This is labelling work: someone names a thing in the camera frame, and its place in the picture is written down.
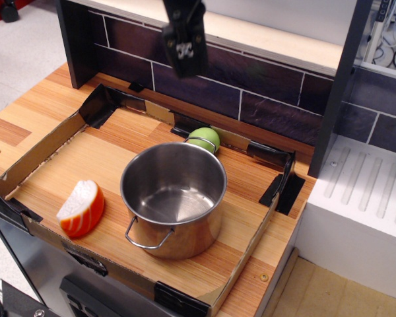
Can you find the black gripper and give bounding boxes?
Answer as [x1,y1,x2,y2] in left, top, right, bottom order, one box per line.
[162,0,209,78]

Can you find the stainless steel metal pot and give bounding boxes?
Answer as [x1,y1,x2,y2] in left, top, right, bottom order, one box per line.
[120,137,227,260]

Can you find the cardboard fence with black tape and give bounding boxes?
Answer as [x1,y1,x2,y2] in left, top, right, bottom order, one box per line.
[0,81,314,316]

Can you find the green toy apple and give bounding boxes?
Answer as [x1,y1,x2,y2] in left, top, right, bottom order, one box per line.
[187,127,220,154]

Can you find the orange salmon sushi toy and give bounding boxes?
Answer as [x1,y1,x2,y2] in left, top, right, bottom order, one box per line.
[56,180,104,238]

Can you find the white dish drying rack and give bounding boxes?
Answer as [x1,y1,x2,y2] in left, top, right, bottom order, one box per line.
[306,135,396,244]

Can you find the dark left shelf post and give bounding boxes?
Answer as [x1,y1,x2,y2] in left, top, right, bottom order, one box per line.
[55,0,98,89]

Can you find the dark grey vertical post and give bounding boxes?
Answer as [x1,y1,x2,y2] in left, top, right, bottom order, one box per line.
[308,0,372,178]

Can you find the cables behind white frame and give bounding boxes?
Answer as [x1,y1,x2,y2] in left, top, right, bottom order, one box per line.
[362,0,396,72]

